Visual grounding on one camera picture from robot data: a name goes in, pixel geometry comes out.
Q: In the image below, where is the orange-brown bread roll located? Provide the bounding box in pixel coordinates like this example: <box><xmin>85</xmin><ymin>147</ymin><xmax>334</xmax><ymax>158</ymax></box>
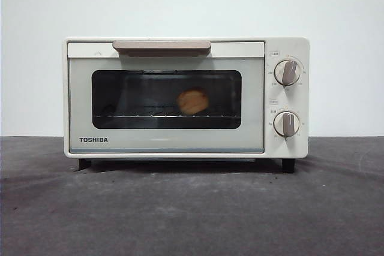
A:
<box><xmin>176</xmin><ymin>88</ymin><xmax>210</xmax><ymax>116</ymax></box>

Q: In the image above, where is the oven door with glass window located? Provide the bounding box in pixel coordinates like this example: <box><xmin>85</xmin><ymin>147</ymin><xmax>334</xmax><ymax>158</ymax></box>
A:
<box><xmin>67</xmin><ymin>40</ymin><xmax>266</xmax><ymax>155</ymax></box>

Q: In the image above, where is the cream round oven knob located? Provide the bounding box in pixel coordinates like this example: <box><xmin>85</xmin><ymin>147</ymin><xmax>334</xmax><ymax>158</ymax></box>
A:
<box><xmin>274</xmin><ymin>59</ymin><xmax>302</xmax><ymax>87</ymax></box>
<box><xmin>273</xmin><ymin>110</ymin><xmax>301</xmax><ymax>138</ymax></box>

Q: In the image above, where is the cream Toshiba toaster oven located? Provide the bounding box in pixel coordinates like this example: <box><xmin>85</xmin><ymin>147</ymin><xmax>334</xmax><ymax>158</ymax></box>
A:
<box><xmin>62</xmin><ymin>36</ymin><xmax>311</xmax><ymax>174</ymax></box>

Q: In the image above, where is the metal wire oven rack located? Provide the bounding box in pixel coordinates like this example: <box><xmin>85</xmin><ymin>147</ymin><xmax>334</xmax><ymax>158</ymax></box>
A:
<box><xmin>92</xmin><ymin>113</ymin><xmax>232</xmax><ymax>119</ymax></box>

